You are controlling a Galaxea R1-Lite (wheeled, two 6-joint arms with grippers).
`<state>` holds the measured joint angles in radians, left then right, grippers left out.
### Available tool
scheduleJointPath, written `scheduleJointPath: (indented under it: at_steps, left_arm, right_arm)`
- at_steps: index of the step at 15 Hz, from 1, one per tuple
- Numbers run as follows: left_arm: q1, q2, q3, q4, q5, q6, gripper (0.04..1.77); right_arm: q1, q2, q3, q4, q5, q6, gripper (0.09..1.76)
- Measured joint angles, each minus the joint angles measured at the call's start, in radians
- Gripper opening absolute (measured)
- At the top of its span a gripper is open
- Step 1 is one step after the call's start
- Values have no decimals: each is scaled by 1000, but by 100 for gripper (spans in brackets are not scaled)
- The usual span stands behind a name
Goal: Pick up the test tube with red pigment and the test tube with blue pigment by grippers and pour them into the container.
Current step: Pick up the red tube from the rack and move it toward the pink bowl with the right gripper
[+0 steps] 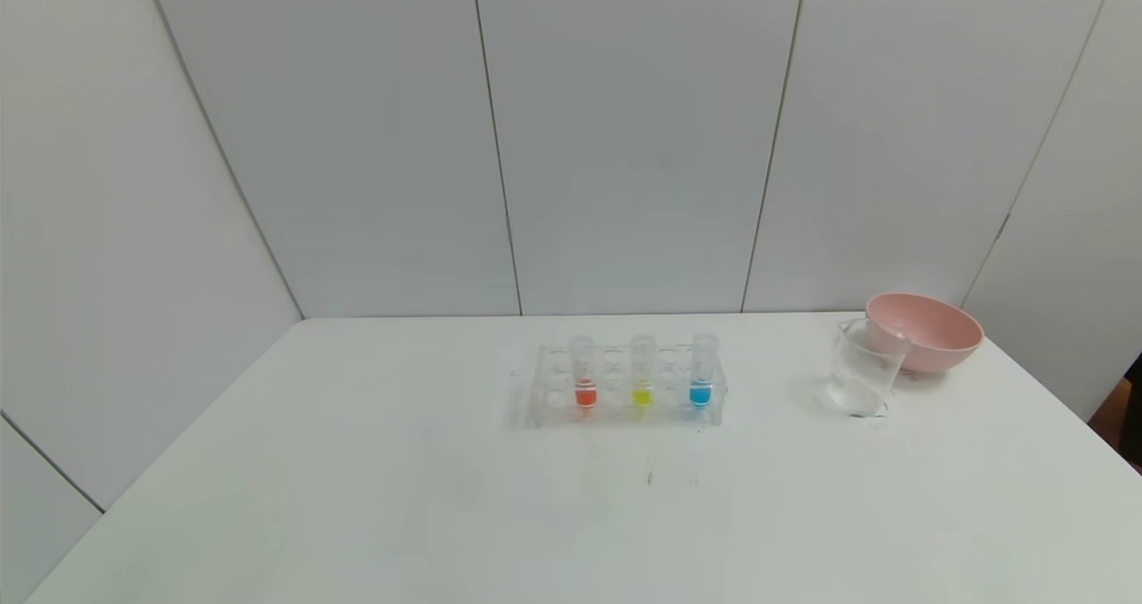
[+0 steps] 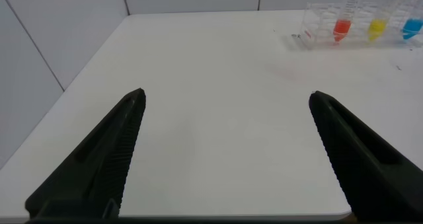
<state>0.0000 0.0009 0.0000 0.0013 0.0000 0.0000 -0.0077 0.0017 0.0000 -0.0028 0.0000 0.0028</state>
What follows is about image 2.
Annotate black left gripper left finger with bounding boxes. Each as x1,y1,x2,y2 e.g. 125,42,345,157
24,87,147,220

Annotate test tube with yellow pigment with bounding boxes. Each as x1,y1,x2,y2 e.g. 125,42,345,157
367,0,403,42

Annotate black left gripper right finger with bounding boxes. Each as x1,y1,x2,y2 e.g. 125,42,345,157
308,90,423,223

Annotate test tube with red pigment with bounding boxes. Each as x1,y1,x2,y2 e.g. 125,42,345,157
332,0,364,46

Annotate test tube with blue pigment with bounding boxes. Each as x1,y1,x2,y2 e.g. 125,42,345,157
401,0,423,40

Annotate clear plastic test tube rack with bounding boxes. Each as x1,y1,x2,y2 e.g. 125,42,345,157
299,1,423,50

